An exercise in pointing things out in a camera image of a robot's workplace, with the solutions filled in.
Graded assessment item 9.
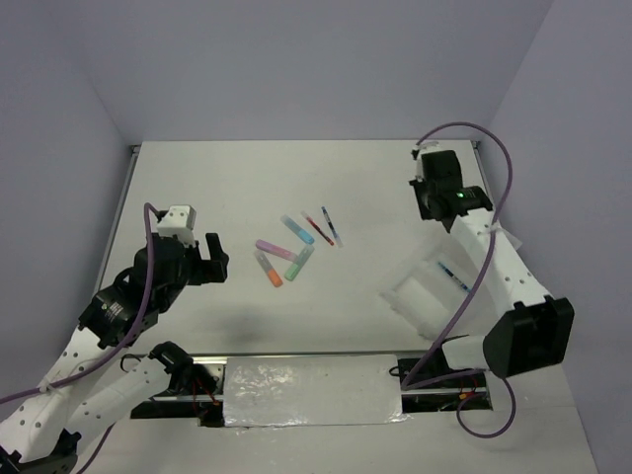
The light blue gel pen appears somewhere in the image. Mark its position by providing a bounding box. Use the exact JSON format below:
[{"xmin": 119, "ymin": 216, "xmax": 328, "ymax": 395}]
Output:
[{"xmin": 437, "ymin": 261, "xmax": 471, "ymax": 293}]

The dark blue gel pen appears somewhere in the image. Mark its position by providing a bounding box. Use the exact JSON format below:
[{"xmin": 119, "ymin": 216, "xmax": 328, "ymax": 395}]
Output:
[{"xmin": 321, "ymin": 206, "xmax": 344, "ymax": 248}]

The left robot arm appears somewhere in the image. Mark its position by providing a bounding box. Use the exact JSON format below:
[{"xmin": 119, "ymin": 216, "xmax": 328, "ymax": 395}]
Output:
[{"xmin": 1, "ymin": 233, "xmax": 229, "ymax": 473}]

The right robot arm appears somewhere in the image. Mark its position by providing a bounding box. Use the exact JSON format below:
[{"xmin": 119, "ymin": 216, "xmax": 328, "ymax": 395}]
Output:
[{"xmin": 410, "ymin": 149, "xmax": 575, "ymax": 386}]

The orange highlighter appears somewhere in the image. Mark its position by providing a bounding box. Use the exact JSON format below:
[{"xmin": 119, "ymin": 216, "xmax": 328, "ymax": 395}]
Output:
[{"xmin": 254, "ymin": 250, "xmax": 283, "ymax": 287}]

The purple highlighter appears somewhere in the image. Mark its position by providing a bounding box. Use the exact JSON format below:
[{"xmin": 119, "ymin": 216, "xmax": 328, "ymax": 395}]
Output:
[{"xmin": 255, "ymin": 239, "xmax": 297, "ymax": 262}]

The green highlighter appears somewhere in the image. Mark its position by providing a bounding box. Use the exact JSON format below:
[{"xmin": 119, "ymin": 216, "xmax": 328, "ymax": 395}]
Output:
[{"xmin": 284, "ymin": 245, "xmax": 314, "ymax": 281}]

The blue highlighter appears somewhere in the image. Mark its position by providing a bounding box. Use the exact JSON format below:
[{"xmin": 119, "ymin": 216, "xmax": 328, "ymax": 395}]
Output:
[{"xmin": 280, "ymin": 214, "xmax": 314, "ymax": 245}]

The red gel pen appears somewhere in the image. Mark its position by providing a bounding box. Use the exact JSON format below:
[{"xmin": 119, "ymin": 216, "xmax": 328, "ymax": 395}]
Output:
[{"xmin": 300, "ymin": 210, "xmax": 335, "ymax": 247}]

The clear plastic organizer tray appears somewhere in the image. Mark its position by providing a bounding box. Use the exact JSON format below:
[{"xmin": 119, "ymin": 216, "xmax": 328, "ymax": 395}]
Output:
[{"xmin": 377, "ymin": 216, "xmax": 523, "ymax": 340}]

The silver foil tape sheet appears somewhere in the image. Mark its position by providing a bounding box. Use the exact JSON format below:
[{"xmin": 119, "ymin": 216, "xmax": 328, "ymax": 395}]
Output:
[{"xmin": 223, "ymin": 355, "xmax": 406, "ymax": 428}]

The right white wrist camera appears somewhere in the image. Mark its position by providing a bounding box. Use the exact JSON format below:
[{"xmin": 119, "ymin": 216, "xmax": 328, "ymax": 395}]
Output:
[{"xmin": 411, "ymin": 140, "xmax": 443, "ymax": 161}]

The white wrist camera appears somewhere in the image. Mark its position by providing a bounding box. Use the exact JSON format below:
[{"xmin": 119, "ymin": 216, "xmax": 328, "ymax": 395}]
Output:
[
  {"xmin": 156, "ymin": 204, "xmax": 197, "ymax": 248},
  {"xmin": 411, "ymin": 140, "xmax": 443, "ymax": 161}
]

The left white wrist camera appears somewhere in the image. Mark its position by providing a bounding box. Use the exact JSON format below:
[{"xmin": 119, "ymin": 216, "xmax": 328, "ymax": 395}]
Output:
[{"xmin": 156, "ymin": 204, "xmax": 197, "ymax": 248}]

